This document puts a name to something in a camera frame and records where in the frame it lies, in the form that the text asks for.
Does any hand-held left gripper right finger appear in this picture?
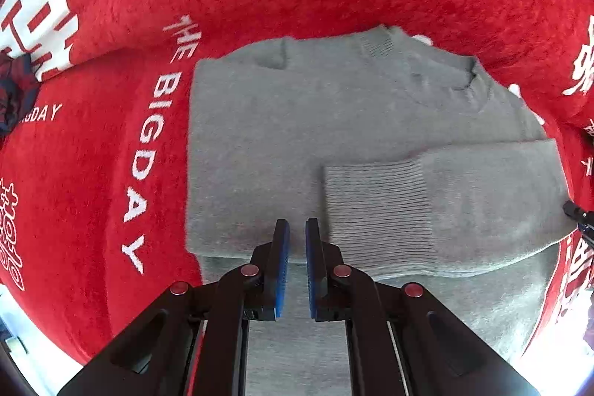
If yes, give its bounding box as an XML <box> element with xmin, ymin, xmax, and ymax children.
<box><xmin>304</xmin><ymin>217</ymin><xmax>541</xmax><ymax>396</ymax></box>

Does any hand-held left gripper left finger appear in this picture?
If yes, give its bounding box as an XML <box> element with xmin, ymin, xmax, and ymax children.
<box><xmin>58</xmin><ymin>219</ymin><xmax>291</xmax><ymax>396</ymax></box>

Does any grey knit sweater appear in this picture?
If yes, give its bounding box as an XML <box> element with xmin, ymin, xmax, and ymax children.
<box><xmin>185</xmin><ymin>24</ymin><xmax>581</xmax><ymax>396</ymax></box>

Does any red printed blanket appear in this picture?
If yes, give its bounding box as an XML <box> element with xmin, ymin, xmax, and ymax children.
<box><xmin>0</xmin><ymin>0</ymin><xmax>594</xmax><ymax>368</ymax></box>

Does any dark patterned cloth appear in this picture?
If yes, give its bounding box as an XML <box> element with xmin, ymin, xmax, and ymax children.
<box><xmin>0</xmin><ymin>53</ymin><xmax>42</xmax><ymax>138</ymax></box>

